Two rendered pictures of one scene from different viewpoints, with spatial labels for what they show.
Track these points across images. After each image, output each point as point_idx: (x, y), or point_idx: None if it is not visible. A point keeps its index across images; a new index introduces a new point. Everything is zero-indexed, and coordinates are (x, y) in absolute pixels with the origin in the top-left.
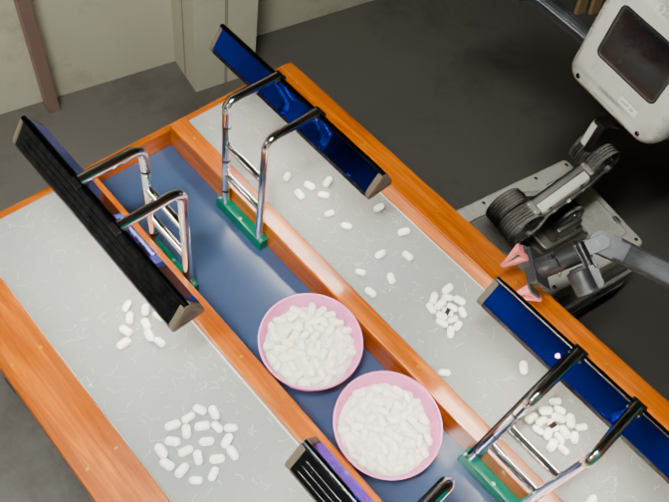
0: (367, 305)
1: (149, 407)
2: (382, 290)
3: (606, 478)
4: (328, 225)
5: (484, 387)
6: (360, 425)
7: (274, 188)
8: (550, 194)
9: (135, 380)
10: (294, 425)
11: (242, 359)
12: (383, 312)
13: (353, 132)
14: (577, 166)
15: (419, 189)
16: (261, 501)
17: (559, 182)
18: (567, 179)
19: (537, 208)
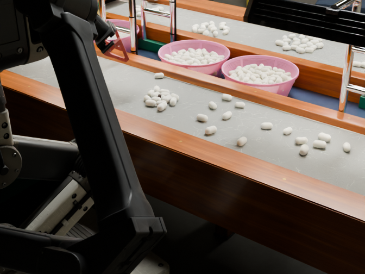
0: (226, 86)
1: (337, 50)
2: (216, 103)
3: (46, 60)
4: (283, 127)
5: (127, 76)
6: (210, 57)
7: (351, 141)
8: (56, 142)
9: (354, 55)
10: (251, 47)
11: (299, 60)
12: (212, 94)
13: (302, 187)
14: (20, 140)
15: (204, 153)
16: (254, 37)
17: (44, 142)
18: (34, 139)
19: (71, 143)
